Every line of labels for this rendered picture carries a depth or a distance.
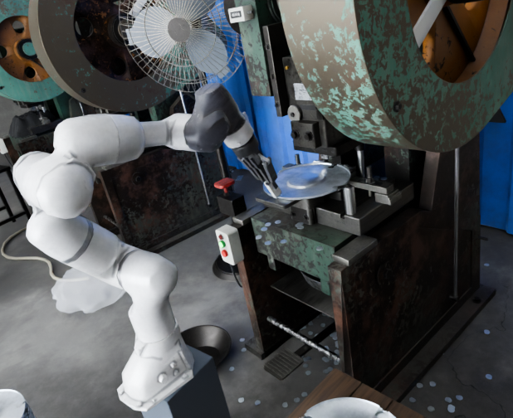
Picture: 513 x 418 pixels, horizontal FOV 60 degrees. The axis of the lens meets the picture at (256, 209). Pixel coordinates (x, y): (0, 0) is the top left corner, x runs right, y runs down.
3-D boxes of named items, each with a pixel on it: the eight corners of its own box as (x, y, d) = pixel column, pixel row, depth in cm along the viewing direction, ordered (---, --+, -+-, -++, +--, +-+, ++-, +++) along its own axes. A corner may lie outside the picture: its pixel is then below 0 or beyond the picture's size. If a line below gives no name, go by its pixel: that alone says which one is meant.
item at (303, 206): (290, 243, 137) (283, 205, 131) (261, 232, 147) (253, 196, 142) (341, 211, 151) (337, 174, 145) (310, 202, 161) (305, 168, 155)
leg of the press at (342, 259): (370, 437, 145) (343, 187, 107) (342, 417, 153) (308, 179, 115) (495, 294, 194) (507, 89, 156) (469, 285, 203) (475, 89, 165)
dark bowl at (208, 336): (191, 401, 171) (186, 388, 169) (153, 365, 193) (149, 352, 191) (248, 356, 188) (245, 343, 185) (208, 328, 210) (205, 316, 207)
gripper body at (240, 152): (223, 147, 125) (239, 169, 131) (243, 150, 119) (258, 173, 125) (239, 128, 128) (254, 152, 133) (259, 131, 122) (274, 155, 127)
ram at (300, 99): (319, 153, 136) (305, 53, 123) (285, 147, 147) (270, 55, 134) (354, 134, 145) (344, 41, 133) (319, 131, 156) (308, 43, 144)
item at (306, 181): (246, 189, 149) (245, 187, 149) (304, 160, 164) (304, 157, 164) (308, 207, 128) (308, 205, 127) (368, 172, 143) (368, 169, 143)
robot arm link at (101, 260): (76, 268, 93) (34, 252, 104) (154, 302, 112) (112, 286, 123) (100, 221, 97) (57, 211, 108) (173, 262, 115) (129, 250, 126)
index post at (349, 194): (352, 216, 134) (349, 187, 130) (344, 213, 137) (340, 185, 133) (357, 211, 136) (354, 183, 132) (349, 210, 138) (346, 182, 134)
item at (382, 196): (390, 205, 136) (388, 174, 132) (347, 195, 148) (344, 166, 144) (401, 197, 139) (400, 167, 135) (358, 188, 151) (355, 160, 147)
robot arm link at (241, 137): (232, 138, 116) (241, 153, 119) (260, 105, 120) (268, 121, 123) (204, 133, 124) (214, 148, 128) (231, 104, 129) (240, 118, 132)
